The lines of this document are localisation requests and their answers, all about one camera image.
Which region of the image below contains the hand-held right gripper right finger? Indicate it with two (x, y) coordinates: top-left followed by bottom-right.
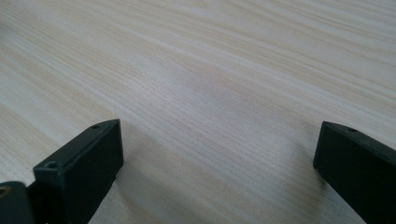
(313, 120), (396, 224)

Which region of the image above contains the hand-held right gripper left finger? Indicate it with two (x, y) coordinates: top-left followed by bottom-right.
(27, 119), (125, 224)

